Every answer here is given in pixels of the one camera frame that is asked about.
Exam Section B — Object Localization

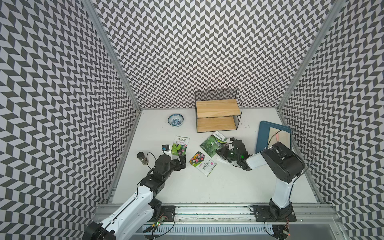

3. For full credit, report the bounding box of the small spice jar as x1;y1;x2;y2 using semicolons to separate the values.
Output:
137;152;148;165

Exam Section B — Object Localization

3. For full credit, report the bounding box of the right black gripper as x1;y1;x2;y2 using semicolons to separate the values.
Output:
215;145;240;162

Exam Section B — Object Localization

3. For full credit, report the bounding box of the pink flower seed bag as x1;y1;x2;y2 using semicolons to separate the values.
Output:
216;156;231;165

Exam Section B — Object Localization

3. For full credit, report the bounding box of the red-white label seed bag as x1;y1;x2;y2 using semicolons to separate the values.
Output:
171;136;190;156

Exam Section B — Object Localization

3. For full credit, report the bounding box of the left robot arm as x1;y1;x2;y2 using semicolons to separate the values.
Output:
82;154;187;240

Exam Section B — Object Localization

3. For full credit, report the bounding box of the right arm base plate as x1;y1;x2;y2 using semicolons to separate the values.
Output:
251;205;297;223

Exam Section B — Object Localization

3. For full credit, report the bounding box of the black wire two-tier shelf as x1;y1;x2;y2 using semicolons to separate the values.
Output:
194;89;243;133

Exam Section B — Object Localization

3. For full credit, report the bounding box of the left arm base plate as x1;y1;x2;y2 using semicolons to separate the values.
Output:
150;205;176;222

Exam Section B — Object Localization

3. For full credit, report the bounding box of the blue white porcelain bowl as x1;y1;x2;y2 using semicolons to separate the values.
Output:
167;114;184;127

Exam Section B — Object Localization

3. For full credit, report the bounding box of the mixed flower white seed bag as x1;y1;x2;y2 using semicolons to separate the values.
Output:
189;152;217;177

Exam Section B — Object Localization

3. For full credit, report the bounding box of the teal tray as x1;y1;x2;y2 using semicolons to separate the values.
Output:
256;121;292;153

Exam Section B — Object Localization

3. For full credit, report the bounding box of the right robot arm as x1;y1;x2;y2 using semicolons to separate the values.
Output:
216;138;305;222

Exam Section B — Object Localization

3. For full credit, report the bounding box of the aluminium front rail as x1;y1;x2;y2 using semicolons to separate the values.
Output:
89;202;346;226

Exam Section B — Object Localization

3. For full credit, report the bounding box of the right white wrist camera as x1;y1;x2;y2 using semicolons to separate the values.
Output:
229;138;236;145

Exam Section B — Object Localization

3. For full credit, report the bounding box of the green leaf seed bag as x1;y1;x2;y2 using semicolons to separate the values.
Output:
200;131;227;158

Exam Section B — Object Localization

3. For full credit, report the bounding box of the beige cloth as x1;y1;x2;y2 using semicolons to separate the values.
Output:
267;128;291;149

